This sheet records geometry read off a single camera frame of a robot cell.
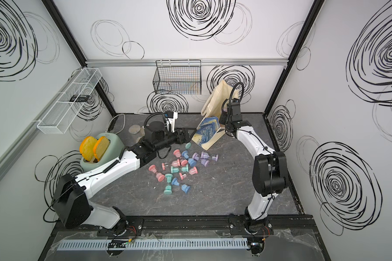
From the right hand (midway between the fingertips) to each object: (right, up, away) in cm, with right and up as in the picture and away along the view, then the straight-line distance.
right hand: (225, 115), depth 91 cm
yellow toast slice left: (-68, -17, -15) cm, 72 cm away
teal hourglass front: (-31, -39, -6) cm, 50 cm away
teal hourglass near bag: (-22, -18, +9) cm, 30 cm away
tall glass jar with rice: (-53, -8, +2) cm, 53 cm away
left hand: (-19, -8, -16) cm, 26 cm away
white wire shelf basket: (-79, -1, -16) cm, 81 cm away
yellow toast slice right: (-63, -17, -14) cm, 66 cm away
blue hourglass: (-22, -38, -9) cm, 45 cm away
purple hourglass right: (-5, -25, +3) cm, 25 cm away
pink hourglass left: (-36, -34, -5) cm, 50 cm away
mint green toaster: (-59, -21, -10) cm, 64 cm away
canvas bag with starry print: (-9, -9, +2) cm, 13 cm away
